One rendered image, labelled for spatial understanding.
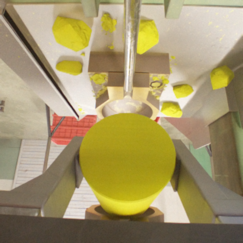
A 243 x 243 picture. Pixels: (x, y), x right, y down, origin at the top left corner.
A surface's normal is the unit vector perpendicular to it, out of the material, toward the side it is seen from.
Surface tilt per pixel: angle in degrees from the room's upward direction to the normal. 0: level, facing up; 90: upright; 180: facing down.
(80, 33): 79
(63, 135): 90
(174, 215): 90
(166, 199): 90
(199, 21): 0
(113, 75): 90
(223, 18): 0
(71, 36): 19
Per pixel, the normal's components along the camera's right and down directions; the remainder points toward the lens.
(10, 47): -0.04, 0.95
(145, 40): 0.41, 0.79
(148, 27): 0.59, -0.06
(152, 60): -0.01, -0.32
